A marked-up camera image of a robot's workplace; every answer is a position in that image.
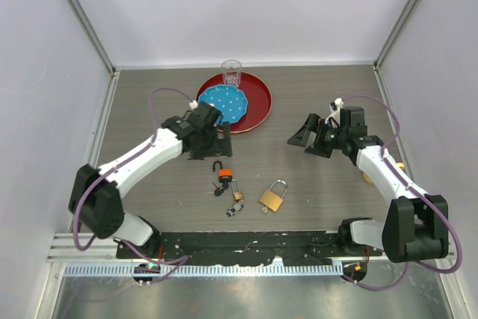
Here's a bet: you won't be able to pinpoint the red round tray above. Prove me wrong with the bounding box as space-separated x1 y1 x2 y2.
196 72 273 134

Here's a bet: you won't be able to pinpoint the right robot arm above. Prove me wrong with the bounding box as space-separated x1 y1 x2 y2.
287 107 449 263

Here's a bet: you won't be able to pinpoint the large brass padlock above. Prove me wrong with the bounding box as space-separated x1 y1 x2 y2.
258 179 288 213

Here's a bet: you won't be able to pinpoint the blue dotted plate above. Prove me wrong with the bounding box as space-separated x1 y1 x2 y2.
198 84 248 126

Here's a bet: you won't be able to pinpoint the clear plastic cup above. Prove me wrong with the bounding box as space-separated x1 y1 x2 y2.
221 59 242 87

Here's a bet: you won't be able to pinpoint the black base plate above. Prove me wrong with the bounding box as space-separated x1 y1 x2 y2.
139 231 382 267

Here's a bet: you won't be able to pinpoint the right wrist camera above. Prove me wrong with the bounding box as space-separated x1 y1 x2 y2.
325 98 344 128

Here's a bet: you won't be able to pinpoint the black padlock keys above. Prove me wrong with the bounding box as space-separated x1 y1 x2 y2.
212 182 229 196

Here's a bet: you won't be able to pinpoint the orange black padlock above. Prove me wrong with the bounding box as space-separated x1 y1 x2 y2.
213 161 233 184

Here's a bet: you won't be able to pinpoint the slotted cable duct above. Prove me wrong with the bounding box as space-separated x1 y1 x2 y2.
63 261 343 278

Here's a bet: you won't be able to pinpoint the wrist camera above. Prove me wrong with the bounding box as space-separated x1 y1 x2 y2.
325 98 344 128
189 100 199 110

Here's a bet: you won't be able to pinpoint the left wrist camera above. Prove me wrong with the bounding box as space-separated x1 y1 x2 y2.
189 100 199 110

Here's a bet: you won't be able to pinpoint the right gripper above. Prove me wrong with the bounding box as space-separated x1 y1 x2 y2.
288 114 348 158

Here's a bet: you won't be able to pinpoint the yellow cream mug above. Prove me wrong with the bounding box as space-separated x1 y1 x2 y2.
362 162 406 184

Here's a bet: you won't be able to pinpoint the small brass padlock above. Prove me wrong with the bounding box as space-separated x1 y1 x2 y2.
231 179 243 202

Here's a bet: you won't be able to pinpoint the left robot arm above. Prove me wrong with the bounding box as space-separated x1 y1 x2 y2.
68 102 232 258

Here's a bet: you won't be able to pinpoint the black white keychain charm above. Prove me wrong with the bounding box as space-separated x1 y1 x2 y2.
226 201 243 217

